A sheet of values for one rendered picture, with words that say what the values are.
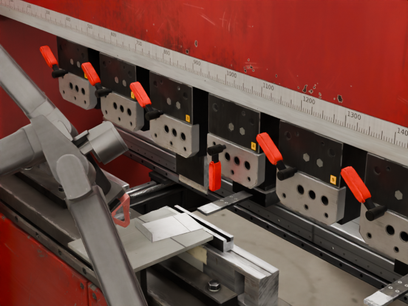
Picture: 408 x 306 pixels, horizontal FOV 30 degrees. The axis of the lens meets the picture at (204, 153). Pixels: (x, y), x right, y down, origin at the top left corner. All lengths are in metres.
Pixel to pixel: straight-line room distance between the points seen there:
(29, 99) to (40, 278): 0.80
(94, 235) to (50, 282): 1.00
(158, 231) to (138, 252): 0.10
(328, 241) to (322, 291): 1.56
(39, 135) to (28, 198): 0.99
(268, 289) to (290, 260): 1.92
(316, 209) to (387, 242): 0.16
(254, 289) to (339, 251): 0.26
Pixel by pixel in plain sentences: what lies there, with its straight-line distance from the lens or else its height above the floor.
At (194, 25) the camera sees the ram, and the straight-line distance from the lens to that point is 1.53.
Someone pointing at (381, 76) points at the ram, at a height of 1.47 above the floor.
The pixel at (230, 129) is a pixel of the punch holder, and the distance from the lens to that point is 1.51.
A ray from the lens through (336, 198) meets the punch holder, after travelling 1.35.
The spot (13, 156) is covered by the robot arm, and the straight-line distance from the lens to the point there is 1.23.
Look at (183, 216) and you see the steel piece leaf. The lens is 1.77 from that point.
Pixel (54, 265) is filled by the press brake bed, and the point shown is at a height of 0.74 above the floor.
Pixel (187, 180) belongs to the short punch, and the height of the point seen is 1.09.
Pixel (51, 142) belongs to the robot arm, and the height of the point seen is 1.38.
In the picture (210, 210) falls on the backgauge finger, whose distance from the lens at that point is 1.79.
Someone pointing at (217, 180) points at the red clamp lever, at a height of 1.18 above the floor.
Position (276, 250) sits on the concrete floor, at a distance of 3.63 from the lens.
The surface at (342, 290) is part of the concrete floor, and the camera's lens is 3.38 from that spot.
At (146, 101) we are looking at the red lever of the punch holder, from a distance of 1.66.
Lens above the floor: 1.83
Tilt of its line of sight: 23 degrees down
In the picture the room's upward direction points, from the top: straight up
